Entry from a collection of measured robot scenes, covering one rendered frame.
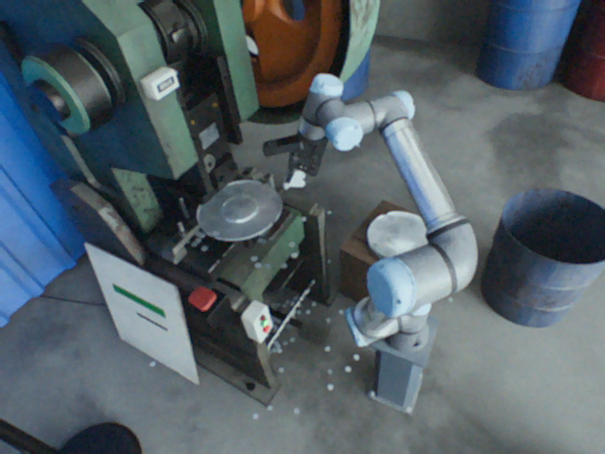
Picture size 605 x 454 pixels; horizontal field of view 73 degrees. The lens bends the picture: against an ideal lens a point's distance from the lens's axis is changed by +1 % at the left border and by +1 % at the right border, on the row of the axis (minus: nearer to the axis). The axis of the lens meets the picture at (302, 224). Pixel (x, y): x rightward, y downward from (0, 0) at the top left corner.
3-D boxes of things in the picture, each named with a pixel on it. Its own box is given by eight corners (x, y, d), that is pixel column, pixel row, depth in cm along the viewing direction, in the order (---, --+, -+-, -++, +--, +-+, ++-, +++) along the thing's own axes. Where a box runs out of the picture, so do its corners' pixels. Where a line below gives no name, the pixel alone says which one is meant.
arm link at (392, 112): (512, 270, 81) (407, 76, 95) (465, 289, 79) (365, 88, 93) (483, 281, 92) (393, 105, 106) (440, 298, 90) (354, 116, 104)
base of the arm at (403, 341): (433, 321, 139) (437, 305, 132) (421, 359, 130) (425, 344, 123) (389, 306, 145) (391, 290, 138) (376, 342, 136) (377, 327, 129)
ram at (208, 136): (247, 171, 135) (227, 88, 114) (218, 199, 127) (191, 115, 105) (207, 158, 142) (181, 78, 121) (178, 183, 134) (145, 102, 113)
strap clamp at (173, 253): (208, 231, 143) (200, 210, 136) (175, 265, 134) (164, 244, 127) (196, 225, 146) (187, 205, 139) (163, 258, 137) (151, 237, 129)
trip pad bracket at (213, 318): (240, 324, 137) (227, 291, 123) (222, 348, 132) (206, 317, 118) (226, 318, 140) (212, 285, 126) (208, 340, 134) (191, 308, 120)
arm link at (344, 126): (379, 117, 91) (357, 89, 97) (333, 130, 89) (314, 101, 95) (375, 144, 97) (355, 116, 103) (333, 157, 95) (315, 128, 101)
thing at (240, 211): (180, 222, 137) (179, 221, 136) (233, 173, 153) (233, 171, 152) (248, 253, 125) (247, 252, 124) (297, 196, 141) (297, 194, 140)
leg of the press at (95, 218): (283, 383, 175) (241, 247, 111) (267, 407, 169) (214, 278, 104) (136, 299, 213) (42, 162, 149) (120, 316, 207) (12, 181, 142)
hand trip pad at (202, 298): (223, 307, 123) (216, 293, 118) (210, 323, 120) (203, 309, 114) (205, 298, 126) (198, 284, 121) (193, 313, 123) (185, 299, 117)
